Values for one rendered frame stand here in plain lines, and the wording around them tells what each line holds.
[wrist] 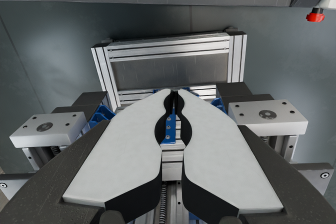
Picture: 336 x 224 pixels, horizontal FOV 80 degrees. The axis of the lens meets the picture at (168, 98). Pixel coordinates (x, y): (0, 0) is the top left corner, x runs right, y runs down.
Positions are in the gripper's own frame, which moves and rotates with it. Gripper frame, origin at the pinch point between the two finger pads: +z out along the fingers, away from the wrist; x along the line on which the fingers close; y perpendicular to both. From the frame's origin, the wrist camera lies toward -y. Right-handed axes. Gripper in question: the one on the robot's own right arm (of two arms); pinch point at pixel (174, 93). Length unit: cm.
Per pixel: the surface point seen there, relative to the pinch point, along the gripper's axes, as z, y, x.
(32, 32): 121, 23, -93
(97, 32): 122, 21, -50
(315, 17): 40, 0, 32
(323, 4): 24.8, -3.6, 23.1
